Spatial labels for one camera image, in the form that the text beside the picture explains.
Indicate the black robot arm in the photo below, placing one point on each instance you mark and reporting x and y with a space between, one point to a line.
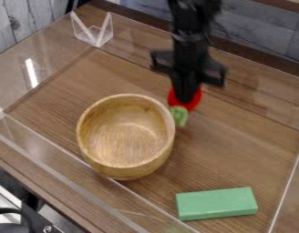
191 17

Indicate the green rectangular block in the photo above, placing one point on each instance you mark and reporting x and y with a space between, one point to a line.
217 203

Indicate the black metal clamp bracket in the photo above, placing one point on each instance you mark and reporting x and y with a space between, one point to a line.
41 225

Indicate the wooden bowl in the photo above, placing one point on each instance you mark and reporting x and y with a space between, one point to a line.
124 134

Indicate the clear acrylic corner bracket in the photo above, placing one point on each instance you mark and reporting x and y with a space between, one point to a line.
93 35

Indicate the red plush strawberry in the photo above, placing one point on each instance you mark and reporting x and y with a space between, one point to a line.
180 109

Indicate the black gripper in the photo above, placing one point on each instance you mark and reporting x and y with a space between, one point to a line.
188 72

